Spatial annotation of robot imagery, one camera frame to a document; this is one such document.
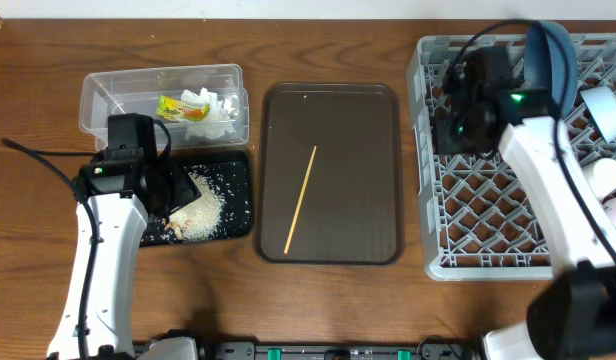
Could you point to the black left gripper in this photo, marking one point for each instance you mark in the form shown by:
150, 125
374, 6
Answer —
184, 188

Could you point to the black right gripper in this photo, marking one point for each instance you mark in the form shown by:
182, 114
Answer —
446, 134

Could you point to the pile of rice leftovers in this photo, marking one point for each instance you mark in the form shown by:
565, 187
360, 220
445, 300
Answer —
203, 215

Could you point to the dark blue plate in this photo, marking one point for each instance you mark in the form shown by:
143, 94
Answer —
550, 62

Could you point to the white tissue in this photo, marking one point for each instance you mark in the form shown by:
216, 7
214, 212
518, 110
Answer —
220, 119

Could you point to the yellow green snack wrapper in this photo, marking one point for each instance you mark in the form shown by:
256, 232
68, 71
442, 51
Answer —
175, 110

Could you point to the light blue bowl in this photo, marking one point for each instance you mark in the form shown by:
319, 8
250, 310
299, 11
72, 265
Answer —
601, 103

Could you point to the wooden chopstick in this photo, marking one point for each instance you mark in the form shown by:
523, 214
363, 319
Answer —
300, 200

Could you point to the white cup green inside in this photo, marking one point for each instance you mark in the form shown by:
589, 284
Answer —
601, 177

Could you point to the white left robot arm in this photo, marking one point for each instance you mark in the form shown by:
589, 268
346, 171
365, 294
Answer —
95, 323

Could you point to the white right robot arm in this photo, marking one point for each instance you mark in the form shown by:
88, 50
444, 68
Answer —
575, 317

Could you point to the clear plastic waste bin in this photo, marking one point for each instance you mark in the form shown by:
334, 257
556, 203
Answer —
137, 91

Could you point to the grey dishwasher rack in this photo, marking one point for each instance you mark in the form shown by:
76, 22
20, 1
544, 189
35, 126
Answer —
477, 223

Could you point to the black plastic tray bin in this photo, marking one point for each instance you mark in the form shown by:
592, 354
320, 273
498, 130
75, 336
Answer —
233, 170

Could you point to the brown serving tray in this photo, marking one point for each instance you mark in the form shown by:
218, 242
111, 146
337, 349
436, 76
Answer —
352, 211

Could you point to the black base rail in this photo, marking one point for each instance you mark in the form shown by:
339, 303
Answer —
432, 347

